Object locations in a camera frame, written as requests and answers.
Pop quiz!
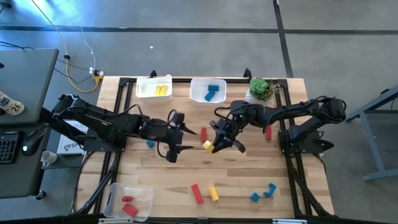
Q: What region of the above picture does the yellow cylinder block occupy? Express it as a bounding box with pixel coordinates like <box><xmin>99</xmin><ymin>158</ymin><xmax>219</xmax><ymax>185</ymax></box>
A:
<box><xmin>208</xmin><ymin>185</ymin><xmax>220</xmax><ymax>202</ymax></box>

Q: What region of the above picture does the white curved-rim plastic bin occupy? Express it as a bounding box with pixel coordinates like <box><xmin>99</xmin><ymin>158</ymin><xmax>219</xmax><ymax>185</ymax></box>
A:
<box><xmin>189</xmin><ymin>77</ymin><xmax>228</xmax><ymax>106</ymax></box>

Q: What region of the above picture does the wide red block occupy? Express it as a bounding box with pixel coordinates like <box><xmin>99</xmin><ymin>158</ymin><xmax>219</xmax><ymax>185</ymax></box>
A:
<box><xmin>121</xmin><ymin>203</ymin><xmax>139</xmax><ymax>218</ymax></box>

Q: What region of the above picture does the black floor cable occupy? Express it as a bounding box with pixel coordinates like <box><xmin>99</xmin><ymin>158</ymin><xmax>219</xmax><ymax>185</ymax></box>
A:
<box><xmin>0</xmin><ymin>39</ymin><xmax>35</xmax><ymax>51</ymax></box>

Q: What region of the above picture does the long yellow block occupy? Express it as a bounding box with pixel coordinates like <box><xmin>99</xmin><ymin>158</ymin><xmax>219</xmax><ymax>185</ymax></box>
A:
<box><xmin>202</xmin><ymin>140</ymin><xmax>216</xmax><ymax>154</ymax></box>

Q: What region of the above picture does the spiky air plant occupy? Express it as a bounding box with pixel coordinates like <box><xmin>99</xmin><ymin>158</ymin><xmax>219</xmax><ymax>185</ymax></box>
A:
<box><xmin>264</xmin><ymin>80</ymin><xmax>281</xmax><ymax>102</ymax></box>

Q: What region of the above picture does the triangle-patterned plant pot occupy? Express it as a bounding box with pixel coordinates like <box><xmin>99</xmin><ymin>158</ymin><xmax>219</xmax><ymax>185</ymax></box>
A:
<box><xmin>244</xmin><ymin>90</ymin><xmax>276</xmax><ymax>106</ymax></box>

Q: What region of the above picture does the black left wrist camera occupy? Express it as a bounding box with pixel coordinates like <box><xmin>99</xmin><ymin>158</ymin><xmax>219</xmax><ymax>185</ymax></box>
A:
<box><xmin>172</xmin><ymin>111</ymin><xmax>187</xmax><ymax>126</ymax></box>

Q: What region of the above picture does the white printed sheet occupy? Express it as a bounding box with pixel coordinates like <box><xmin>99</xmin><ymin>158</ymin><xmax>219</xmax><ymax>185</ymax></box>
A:
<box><xmin>57</xmin><ymin>119</ymin><xmax>91</xmax><ymax>156</ymax></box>

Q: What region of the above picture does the black computer mouse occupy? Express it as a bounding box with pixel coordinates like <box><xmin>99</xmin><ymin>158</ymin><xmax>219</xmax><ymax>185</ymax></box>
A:
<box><xmin>21</xmin><ymin>129</ymin><xmax>45</xmax><ymax>157</ymax></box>

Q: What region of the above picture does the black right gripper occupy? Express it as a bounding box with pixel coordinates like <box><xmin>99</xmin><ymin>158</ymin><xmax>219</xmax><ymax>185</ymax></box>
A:
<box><xmin>210</xmin><ymin>118</ymin><xmax>246</xmax><ymax>154</ymax></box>

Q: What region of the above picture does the green succulent plant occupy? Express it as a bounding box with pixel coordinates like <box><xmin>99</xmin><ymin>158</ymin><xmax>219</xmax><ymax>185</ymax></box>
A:
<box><xmin>249</xmin><ymin>77</ymin><xmax>270</xmax><ymax>96</ymax></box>

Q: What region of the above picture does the white straight-rimmed plastic bin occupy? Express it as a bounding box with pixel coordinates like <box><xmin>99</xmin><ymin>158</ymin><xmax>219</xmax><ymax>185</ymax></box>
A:
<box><xmin>136</xmin><ymin>74</ymin><xmax>174</xmax><ymax>104</ymax></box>

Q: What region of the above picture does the black aluminium table frame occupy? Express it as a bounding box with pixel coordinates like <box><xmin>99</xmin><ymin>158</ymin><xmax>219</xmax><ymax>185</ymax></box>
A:
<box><xmin>73</xmin><ymin>67</ymin><xmax>335</xmax><ymax>224</ymax></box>

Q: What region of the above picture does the white item printed 26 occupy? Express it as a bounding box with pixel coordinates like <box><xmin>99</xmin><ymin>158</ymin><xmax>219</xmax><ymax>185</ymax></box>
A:
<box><xmin>0</xmin><ymin>90</ymin><xmax>25</xmax><ymax>116</ymax></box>

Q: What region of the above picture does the grey desk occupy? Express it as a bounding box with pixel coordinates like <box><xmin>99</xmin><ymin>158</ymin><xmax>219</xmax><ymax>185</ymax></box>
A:
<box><xmin>0</xmin><ymin>48</ymin><xmax>60</xmax><ymax>200</ymax></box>

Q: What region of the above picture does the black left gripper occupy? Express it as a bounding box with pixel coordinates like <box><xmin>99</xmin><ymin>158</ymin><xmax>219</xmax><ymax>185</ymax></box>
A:
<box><xmin>166</xmin><ymin>123</ymin><xmax>198</xmax><ymax>163</ymax></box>

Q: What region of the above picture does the blue-grey table frame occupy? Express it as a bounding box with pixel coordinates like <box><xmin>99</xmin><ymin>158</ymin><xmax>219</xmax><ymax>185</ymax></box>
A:
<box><xmin>341</xmin><ymin>85</ymin><xmax>398</xmax><ymax>183</ymax></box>

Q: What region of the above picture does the long red rectangular block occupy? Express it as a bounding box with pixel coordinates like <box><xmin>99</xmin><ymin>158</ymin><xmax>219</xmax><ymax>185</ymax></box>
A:
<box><xmin>190</xmin><ymin>183</ymin><xmax>205</xmax><ymax>205</ymax></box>

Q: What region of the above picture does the black keyboard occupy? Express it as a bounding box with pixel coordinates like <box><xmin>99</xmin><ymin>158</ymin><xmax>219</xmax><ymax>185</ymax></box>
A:
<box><xmin>0</xmin><ymin>130</ymin><xmax>20</xmax><ymax>165</ymax></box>

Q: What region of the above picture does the blue arch block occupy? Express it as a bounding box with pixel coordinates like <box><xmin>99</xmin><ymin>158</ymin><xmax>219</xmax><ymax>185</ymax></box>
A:
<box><xmin>263</xmin><ymin>182</ymin><xmax>277</xmax><ymax>198</ymax></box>

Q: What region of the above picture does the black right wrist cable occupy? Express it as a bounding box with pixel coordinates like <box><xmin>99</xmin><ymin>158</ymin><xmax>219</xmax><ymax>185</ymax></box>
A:
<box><xmin>214</xmin><ymin>106</ymin><xmax>237</xmax><ymax>121</ymax></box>

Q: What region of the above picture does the clear plastic bin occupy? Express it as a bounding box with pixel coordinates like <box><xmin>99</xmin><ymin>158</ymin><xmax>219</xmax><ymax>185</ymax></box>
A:
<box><xmin>103</xmin><ymin>182</ymin><xmax>155</xmax><ymax>222</ymax></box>

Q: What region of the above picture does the white cup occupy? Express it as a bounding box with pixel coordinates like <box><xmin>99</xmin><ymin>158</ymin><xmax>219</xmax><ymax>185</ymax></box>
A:
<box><xmin>40</xmin><ymin>150</ymin><xmax>58</xmax><ymax>167</ymax></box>

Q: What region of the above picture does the yellow cable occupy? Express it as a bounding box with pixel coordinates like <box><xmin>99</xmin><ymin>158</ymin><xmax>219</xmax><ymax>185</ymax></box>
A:
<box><xmin>29</xmin><ymin>0</ymin><xmax>103</xmax><ymax>93</ymax></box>

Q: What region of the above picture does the power strip with plugs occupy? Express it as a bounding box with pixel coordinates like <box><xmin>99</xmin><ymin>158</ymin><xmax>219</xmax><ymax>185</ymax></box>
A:
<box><xmin>89</xmin><ymin>67</ymin><xmax>105</xmax><ymax>85</ymax></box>

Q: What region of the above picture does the white cable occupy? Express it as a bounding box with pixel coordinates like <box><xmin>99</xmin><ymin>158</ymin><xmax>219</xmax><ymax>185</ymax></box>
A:
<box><xmin>80</xmin><ymin>25</ymin><xmax>97</xmax><ymax>74</ymax></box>

